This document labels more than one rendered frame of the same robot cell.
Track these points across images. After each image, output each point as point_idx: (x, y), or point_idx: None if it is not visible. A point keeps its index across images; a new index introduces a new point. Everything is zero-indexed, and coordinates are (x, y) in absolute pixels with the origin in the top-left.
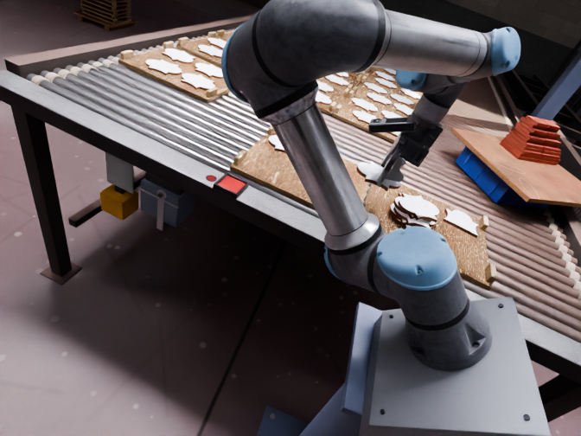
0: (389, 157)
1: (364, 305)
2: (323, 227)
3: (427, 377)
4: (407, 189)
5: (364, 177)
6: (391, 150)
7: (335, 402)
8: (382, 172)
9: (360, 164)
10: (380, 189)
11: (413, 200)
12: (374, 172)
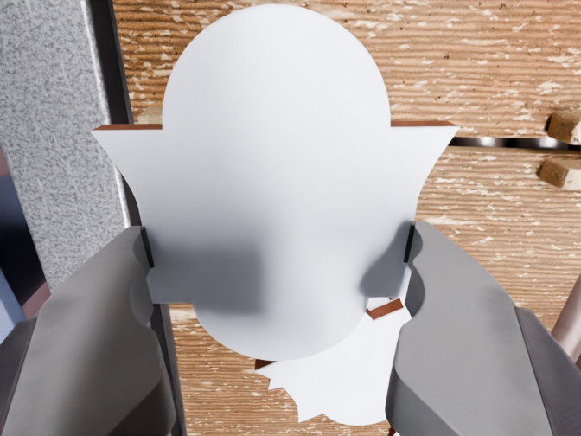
0: (128, 400)
1: None
2: (40, 0)
3: None
4: (539, 295)
5: (547, 105)
6: (405, 387)
7: (1, 178)
8: (57, 288)
9: (288, 29)
10: (483, 196)
11: (373, 350)
12: (264, 187)
